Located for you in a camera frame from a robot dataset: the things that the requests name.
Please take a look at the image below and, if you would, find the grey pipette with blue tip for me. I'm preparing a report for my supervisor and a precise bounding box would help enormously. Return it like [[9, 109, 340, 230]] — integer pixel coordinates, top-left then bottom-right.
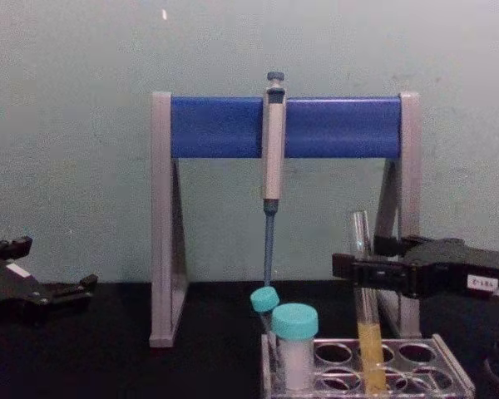
[[260, 71, 288, 292]]

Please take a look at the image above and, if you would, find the grey and blue pipette stand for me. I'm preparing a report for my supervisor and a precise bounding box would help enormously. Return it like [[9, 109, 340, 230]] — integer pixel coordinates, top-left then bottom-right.
[[148, 91, 423, 349]]

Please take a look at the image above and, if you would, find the small tube with teal cap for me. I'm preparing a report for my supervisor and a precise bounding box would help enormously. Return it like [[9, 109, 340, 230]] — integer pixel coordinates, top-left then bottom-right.
[[249, 285, 281, 338]]

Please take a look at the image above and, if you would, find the glass test tube yellow liquid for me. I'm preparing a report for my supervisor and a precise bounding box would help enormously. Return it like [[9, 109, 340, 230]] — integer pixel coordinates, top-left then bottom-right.
[[348, 210, 390, 397]]

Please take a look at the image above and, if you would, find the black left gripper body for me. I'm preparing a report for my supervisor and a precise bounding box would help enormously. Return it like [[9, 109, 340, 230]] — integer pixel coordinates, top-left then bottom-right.
[[0, 256, 55, 328]]

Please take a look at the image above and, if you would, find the large tube with teal cap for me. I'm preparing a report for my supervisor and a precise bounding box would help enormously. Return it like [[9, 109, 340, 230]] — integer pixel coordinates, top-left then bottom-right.
[[270, 302, 320, 394]]

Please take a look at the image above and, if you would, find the clear plastic tube rack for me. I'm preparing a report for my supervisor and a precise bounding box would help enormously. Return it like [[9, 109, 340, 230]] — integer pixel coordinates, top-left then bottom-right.
[[259, 332, 477, 399]]

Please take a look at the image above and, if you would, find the black table cloth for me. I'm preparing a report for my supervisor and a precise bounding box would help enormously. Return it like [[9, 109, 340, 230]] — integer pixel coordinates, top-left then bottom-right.
[[0, 280, 499, 399]]

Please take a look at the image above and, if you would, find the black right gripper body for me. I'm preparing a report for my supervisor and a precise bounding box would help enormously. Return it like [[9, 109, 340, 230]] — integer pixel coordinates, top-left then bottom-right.
[[403, 236, 499, 301]]

